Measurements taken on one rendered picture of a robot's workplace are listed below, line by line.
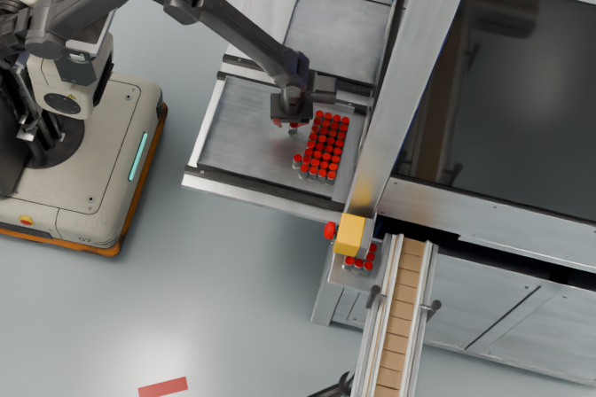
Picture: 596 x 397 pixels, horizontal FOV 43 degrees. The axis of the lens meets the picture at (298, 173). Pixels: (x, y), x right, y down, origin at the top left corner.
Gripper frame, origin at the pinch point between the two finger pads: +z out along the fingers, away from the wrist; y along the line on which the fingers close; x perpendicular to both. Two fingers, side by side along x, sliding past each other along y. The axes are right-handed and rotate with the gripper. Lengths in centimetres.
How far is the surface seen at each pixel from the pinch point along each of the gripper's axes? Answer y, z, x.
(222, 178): -16.4, 2.2, -14.2
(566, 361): 88, 64, -46
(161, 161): -43, 93, 34
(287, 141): -0.3, 4.2, -2.7
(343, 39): 15.2, 4.7, 29.1
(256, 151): -8.1, 4.1, -5.9
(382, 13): 26.5, 4.8, 38.1
